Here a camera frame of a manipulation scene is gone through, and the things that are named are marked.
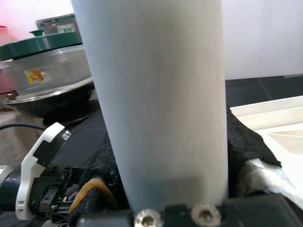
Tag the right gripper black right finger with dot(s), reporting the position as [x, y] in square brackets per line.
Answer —
[246, 146]

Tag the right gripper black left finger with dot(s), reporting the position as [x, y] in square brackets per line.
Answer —
[101, 165]

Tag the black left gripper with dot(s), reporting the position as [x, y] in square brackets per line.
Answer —
[54, 189]

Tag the white plastic table top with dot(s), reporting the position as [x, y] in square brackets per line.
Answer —
[272, 113]

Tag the white plastic table leg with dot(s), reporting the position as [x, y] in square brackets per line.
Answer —
[154, 94]

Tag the tan rubber band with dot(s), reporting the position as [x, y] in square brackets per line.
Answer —
[94, 186]

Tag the black tablecloth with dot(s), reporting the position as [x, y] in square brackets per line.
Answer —
[260, 89]

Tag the black wok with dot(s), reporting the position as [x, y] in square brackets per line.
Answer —
[59, 104]

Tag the clear plastic storage box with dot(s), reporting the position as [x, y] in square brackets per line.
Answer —
[59, 68]

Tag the pink plastic tub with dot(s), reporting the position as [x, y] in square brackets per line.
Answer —
[4, 80]

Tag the green pot lid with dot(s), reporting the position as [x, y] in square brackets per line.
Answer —
[42, 43]

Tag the grey printed carton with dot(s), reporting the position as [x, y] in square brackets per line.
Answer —
[59, 23]

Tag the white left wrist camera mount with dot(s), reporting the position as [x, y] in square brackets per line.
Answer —
[26, 177]

